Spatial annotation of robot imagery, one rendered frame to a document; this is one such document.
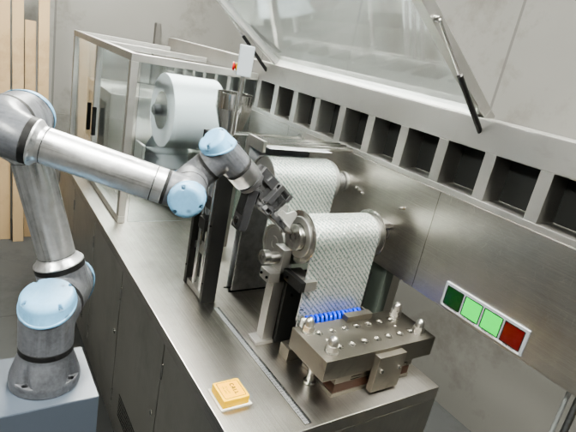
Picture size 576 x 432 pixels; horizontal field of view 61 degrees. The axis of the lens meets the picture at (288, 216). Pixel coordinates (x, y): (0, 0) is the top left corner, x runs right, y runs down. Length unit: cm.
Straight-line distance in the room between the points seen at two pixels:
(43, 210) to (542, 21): 228
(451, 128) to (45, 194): 103
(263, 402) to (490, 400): 179
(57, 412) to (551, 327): 112
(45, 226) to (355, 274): 83
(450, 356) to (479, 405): 29
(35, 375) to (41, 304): 17
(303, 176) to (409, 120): 36
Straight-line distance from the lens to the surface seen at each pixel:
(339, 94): 176
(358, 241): 139
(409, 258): 149
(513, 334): 132
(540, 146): 126
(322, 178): 155
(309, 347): 129
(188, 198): 100
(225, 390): 126
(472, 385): 293
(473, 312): 137
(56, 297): 119
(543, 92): 263
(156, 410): 175
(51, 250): 126
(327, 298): 142
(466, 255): 136
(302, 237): 130
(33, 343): 121
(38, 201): 123
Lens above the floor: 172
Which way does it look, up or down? 18 degrees down
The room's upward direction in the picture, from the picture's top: 12 degrees clockwise
